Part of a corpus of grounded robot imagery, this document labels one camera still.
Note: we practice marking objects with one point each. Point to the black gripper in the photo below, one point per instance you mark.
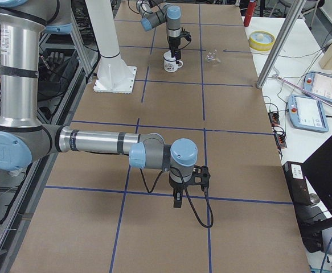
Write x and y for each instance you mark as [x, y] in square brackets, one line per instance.
[172, 42]
[178, 186]

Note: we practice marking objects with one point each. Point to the near teach pendant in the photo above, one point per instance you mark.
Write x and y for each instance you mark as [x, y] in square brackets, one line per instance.
[307, 113]

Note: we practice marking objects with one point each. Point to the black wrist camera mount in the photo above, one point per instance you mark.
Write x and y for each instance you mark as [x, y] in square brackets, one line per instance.
[185, 34]

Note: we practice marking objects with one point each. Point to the white ceramic lid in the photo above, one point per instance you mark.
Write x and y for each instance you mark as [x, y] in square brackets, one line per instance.
[168, 56]

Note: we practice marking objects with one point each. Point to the black computer box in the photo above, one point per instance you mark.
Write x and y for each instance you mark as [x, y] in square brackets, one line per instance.
[297, 185]

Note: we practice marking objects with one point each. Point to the teach pendant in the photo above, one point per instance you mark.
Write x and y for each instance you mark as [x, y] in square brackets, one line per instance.
[307, 113]
[319, 84]

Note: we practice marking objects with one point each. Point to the white enamel cup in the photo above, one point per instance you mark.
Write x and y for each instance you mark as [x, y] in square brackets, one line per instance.
[172, 65]

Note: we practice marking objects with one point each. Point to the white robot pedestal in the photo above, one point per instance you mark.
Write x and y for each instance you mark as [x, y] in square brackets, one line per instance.
[113, 74]

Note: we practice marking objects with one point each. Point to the clear glass funnel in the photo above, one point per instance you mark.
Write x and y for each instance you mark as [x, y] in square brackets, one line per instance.
[212, 57]

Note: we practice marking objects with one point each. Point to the aluminium frame post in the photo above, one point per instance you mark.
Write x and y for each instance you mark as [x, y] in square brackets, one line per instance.
[282, 36]

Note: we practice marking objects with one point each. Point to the far teach pendant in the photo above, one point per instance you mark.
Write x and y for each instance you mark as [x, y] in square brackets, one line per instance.
[319, 84]

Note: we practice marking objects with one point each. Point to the black monitor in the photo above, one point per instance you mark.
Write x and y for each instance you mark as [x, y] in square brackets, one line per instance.
[318, 170]

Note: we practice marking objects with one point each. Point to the red cylinder bottle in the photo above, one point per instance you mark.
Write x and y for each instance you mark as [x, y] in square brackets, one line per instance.
[249, 13]

